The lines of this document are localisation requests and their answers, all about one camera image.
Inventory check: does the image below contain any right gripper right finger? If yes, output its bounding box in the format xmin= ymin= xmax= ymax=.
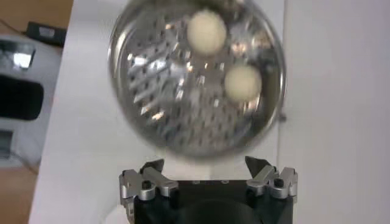
xmin=245 ymin=156 xmax=299 ymax=200

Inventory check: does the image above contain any black floor box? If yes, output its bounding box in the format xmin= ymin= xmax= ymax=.
xmin=25 ymin=20 xmax=68 ymax=48

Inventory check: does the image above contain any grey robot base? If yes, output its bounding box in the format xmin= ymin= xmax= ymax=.
xmin=0 ymin=33 xmax=63 ymax=168

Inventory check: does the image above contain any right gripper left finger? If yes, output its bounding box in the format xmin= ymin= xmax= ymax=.
xmin=118 ymin=158 xmax=180 ymax=214

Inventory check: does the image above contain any white steamed baozi bun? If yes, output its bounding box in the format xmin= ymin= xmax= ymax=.
xmin=224 ymin=64 xmax=263 ymax=103
xmin=186 ymin=9 xmax=228 ymax=57

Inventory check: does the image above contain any stainless steel steamer basket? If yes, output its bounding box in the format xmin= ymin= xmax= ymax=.
xmin=108 ymin=0 xmax=287 ymax=159

